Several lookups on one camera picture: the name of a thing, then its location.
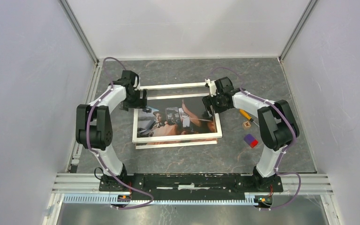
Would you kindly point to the purple and red block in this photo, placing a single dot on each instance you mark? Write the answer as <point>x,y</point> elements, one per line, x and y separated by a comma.
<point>250,140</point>

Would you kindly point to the left aluminium corner post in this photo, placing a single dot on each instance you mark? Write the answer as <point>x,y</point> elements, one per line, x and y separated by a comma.
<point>78,29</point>

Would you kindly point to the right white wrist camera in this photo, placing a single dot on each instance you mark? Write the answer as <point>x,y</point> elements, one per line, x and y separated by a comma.
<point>212,87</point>

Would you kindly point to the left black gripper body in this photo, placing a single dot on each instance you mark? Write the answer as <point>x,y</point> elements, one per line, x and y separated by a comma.
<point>134,101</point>

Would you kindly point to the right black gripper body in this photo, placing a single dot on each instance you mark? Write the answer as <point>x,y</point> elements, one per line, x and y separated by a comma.
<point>218,104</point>

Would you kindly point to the aluminium corner post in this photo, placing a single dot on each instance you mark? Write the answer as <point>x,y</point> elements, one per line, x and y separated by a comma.
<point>297,29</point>
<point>78,29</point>

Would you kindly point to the orange handled screwdriver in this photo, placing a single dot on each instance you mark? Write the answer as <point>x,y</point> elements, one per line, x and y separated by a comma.
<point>247,116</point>

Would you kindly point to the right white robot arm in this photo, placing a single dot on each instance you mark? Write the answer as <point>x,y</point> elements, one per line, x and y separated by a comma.
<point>277,125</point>

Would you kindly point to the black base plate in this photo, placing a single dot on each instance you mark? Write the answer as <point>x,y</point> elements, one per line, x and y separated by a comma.
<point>191,186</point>

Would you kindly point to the slotted cable duct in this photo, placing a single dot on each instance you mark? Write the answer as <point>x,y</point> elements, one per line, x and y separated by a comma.
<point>114,199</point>

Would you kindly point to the wooden letter cube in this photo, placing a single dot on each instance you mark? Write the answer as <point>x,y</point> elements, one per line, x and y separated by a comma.
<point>246,125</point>

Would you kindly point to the white photo frame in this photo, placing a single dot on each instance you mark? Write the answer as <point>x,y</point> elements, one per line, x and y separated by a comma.
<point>176,89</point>

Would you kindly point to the aluminium rail front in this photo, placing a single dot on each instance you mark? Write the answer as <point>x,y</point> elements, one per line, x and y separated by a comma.
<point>311,184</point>

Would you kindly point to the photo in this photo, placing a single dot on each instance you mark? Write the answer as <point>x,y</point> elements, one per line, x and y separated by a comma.
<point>175,120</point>

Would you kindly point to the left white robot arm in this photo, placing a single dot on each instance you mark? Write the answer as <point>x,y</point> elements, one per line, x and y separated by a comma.
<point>93,127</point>

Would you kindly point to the right aluminium corner post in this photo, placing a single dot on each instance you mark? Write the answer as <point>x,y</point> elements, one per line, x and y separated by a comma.
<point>297,29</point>

